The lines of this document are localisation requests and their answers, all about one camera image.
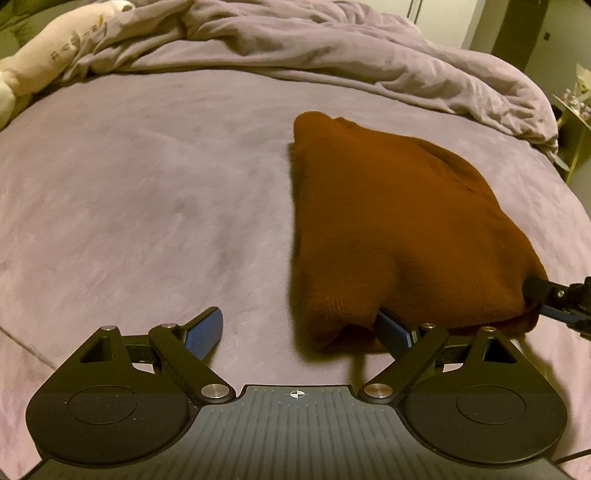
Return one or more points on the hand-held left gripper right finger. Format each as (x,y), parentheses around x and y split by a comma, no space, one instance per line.
(392,333)

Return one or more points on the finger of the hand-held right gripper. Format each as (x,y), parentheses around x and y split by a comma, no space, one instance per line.
(556,315)
(535,287)

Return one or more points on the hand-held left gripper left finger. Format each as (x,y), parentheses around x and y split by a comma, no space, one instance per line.
(204,333)

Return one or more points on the rust brown knit cardigan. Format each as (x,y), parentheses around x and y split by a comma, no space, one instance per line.
(392,221)

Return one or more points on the lilac bed sheet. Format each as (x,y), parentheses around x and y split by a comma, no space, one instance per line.
(147,198)

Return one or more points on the gold side table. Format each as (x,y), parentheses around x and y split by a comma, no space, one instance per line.
(572,134)

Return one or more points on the dark doorway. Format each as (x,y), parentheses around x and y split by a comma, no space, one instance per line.
(512,32)

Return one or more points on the white wardrobe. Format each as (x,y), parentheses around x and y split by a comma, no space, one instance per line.
(443,18)

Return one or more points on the crumpled lilac duvet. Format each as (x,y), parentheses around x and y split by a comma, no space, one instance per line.
(332,46)

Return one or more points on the cream plush pillow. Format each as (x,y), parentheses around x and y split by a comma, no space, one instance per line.
(41,60)

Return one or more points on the green padded headboard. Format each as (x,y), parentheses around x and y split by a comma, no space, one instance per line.
(18,23)

